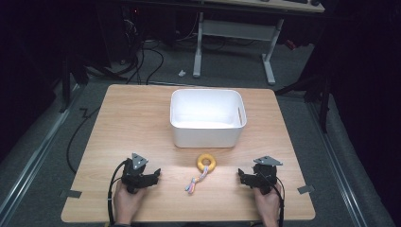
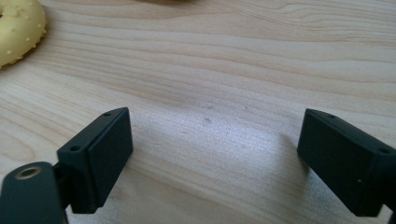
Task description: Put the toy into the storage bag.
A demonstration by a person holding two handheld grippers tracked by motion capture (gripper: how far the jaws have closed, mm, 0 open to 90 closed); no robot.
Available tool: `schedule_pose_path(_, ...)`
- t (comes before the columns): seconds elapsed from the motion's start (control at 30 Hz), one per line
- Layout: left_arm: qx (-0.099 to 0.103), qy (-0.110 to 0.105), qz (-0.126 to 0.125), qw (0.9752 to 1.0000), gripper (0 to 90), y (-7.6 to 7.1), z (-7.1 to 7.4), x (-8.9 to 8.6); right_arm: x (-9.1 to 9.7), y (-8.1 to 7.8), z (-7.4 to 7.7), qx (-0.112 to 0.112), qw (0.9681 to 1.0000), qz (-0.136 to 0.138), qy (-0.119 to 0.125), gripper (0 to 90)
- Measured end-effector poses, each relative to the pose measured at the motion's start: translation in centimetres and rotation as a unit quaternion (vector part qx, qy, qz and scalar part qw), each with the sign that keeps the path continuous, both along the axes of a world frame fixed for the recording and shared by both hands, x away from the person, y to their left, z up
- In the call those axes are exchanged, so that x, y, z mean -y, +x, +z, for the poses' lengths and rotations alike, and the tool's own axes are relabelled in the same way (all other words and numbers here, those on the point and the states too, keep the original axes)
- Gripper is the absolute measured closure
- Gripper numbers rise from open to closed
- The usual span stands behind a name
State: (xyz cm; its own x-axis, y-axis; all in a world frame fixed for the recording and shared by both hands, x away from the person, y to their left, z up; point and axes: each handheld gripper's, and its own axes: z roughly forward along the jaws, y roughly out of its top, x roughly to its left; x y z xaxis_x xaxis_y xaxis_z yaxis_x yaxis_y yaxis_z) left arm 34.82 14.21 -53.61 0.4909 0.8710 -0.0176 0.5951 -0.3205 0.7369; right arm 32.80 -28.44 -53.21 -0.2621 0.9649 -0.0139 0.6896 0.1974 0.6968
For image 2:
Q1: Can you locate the yellow toy doughnut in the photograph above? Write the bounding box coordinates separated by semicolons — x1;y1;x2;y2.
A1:
0;0;48;69

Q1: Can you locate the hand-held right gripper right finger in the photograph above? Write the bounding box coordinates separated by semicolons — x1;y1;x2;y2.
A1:
296;108;396;217

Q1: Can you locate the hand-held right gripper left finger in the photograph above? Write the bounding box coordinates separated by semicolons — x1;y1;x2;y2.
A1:
56;106;134;215

